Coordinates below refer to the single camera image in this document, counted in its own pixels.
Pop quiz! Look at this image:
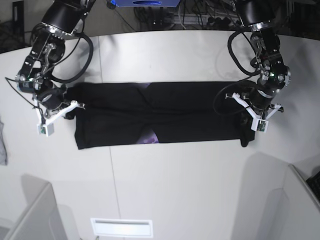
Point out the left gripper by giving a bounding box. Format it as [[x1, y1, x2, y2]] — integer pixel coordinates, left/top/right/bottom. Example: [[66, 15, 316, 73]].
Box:
[[239, 87, 279, 148]]

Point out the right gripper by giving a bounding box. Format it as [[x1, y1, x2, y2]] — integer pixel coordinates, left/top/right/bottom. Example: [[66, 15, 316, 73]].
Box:
[[33, 83, 76, 120]]

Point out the black T-shirt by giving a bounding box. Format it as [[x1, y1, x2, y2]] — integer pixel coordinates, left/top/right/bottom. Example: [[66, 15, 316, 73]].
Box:
[[65, 81, 241, 150]]

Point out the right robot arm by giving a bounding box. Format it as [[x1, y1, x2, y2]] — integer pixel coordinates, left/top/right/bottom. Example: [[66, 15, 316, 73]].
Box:
[[5, 0, 95, 123]]

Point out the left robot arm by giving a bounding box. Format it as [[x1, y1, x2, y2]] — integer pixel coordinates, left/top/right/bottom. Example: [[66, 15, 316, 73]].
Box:
[[212, 0, 291, 148]]

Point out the grey cloth at left edge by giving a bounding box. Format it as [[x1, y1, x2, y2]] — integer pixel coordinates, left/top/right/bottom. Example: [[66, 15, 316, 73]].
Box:
[[0, 122, 8, 166]]

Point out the black keyboard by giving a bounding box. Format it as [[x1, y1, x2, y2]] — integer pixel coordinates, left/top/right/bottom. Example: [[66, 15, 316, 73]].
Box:
[[306, 172, 320, 201]]

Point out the white partition panel right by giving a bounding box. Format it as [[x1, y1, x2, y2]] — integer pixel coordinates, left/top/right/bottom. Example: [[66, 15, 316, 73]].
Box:
[[281, 164, 320, 240]]

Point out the white partition panel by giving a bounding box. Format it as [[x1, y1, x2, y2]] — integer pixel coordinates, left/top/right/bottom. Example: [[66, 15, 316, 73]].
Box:
[[281, 164, 320, 240], [0, 182, 68, 240]]

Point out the white partition panel left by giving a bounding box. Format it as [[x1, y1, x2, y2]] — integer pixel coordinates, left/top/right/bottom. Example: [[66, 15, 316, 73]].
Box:
[[0, 182, 68, 240]]

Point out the white label plate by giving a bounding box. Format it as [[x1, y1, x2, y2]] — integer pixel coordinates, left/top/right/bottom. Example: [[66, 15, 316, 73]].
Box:
[[90, 218, 154, 238]]

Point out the blue box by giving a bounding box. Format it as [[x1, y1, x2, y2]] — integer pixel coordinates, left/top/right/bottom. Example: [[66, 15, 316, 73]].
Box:
[[110, 0, 180, 8]]

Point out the white power strip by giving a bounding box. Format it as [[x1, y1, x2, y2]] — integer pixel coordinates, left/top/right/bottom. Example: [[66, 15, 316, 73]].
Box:
[[166, 14, 232, 26]]

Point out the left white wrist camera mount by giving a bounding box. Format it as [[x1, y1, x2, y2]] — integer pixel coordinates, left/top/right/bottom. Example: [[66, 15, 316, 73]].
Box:
[[225, 92, 284, 133]]

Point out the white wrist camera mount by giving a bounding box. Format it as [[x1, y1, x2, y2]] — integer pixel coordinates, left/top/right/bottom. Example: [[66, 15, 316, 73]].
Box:
[[225, 92, 284, 133], [33, 99, 85, 137]]

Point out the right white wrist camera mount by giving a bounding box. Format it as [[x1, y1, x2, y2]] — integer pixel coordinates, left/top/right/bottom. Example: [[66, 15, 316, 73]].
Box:
[[33, 99, 85, 137]]

